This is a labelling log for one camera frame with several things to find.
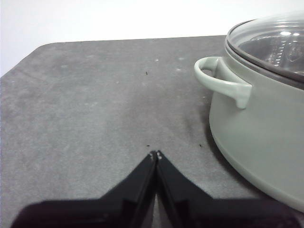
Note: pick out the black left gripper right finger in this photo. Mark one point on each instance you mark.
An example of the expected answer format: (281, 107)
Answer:
(209, 213)

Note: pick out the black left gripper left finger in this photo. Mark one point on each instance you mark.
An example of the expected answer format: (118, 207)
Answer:
(114, 211)

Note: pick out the pale green electric steamer pot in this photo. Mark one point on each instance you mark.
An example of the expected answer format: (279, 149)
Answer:
(256, 133)

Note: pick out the glass lid with green knob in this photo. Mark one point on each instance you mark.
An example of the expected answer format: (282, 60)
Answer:
(273, 42)

